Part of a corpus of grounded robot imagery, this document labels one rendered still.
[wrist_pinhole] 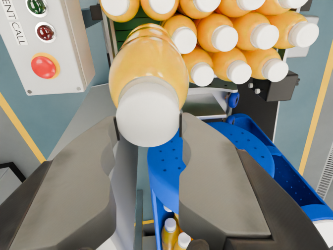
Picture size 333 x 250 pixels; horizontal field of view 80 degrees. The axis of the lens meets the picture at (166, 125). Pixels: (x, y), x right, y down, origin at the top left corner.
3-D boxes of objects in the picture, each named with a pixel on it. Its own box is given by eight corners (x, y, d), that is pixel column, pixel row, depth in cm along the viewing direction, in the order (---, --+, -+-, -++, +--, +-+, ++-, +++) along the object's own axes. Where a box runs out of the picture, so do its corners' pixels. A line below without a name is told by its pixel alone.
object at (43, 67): (38, 77, 34) (35, 80, 33) (29, 55, 32) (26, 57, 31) (60, 76, 34) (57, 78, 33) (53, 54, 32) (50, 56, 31)
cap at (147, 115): (190, 104, 13) (195, 118, 12) (155, 143, 15) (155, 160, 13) (140, 69, 12) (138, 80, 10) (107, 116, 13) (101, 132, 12)
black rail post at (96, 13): (99, 18, 47) (92, 21, 41) (97, 3, 46) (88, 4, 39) (109, 18, 47) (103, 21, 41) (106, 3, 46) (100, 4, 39)
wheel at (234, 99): (226, 109, 55) (234, 111, 54) (229, 94, 53) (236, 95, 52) (232, 103, 58) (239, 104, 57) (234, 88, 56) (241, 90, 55)
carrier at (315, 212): (259, 126, 162) (239, 105, 150) (354, 232, 88) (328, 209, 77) (232, 148, 172) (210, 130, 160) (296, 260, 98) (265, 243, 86)
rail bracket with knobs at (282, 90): (242, 88, 60) (258, 103, 52) (246, 64, 56) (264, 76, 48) (273, 86, 61) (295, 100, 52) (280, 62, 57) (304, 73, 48)
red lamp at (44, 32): (41, 40, 31) (37, 41, 30) (36, 24, 30) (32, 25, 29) (56, 39, 31) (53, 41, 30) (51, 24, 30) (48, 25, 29)
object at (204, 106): (177, 102, 58) (184, 126, 47) (177, 95, 57) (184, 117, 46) (211, 100, 58) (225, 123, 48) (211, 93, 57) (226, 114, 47)
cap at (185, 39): (184, 22, 33) (186, 23, 31) (199, 39, 35) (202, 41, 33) (168, 41, 34) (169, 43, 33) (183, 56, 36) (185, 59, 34)
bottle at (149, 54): (185, 44, 29) (225, 101, 13) (155, 82, 31) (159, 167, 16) (143, 9, 26) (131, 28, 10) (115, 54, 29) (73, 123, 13)
